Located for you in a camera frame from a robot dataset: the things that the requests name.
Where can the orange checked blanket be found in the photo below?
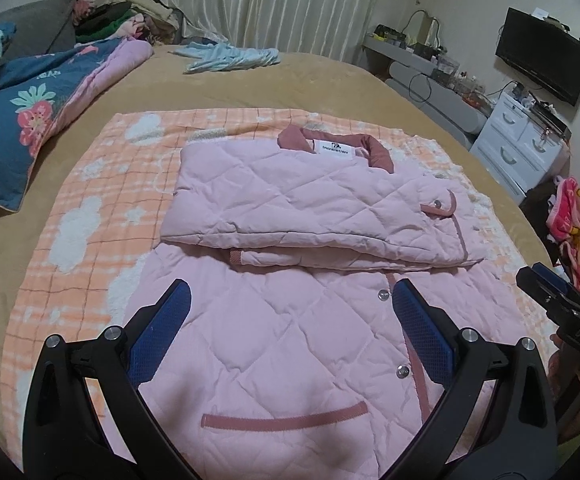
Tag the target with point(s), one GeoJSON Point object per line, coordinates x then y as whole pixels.
{"type": "Point", "coordinates": [70, 220]}

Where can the black cloth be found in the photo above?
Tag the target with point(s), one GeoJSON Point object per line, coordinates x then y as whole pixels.
{"type": "Point", "coordinates": [537, 197]}

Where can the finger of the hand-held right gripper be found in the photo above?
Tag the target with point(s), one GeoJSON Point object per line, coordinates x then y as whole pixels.
{"type": "Point", "coordinates": [564, 282]}
{"type": "Point", "coordinates": [539, 292]}

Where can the light blue garment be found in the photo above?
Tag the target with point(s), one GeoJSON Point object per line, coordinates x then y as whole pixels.
{"type": "Point", "coordinates": [230, 55]}

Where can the grey pillow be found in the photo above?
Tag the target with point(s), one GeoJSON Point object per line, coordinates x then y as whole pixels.
{"type": "Point", "coordinates": [40, 25]}

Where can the blue floral quilt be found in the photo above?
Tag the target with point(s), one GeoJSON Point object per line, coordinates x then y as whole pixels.
{"type": "Point", "coordinates": [25, 110]}

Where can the grey dressing table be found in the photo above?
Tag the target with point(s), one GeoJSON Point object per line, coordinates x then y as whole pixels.
{"type": "Point", "coordinates": [439, 100]}

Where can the clutter of cosmetic bottles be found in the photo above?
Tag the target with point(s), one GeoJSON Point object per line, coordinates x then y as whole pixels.
{"type": "Point", "coordinates": [444, 67]}

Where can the pile of clothes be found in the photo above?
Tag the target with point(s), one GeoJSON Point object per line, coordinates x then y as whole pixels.
{"type": "Point", "coordinates": [135, 17]}

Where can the bed with tan sheet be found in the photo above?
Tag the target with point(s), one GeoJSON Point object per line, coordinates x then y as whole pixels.
{"type": "Point", "coordinates": [320, 80]}

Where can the black wall television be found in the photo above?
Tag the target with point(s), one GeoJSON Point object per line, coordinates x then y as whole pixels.
{"type": "Point", "coordinates": [542, 55]}

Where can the white drawer cabinet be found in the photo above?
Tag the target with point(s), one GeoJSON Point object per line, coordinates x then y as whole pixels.
{"type": "Point", "coordinates": [509, 140]}

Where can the white pleated curtain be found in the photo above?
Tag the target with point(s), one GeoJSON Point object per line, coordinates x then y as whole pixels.
{"type": "Point", "coordinates": [270, 5]}

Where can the pink quilted jacket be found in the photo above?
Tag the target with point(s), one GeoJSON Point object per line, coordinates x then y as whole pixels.
{"type": "Point", "coordinates": [295, 200]}

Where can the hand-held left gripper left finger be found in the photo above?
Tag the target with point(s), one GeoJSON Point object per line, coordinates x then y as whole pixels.
{"type": "Point", "coordinates": [162, 335]}

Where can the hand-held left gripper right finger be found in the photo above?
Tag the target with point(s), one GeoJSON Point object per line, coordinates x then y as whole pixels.
{"type": "Point", "coordinates": [419, 330]}

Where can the pink cartoon towel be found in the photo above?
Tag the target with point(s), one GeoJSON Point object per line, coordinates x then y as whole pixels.
{"type": "Point", "coordinates": [577, 225]}

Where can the small table mirror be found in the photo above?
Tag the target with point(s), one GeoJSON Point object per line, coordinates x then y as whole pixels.
{"type": "Point", "coordinates": [424, 27]}

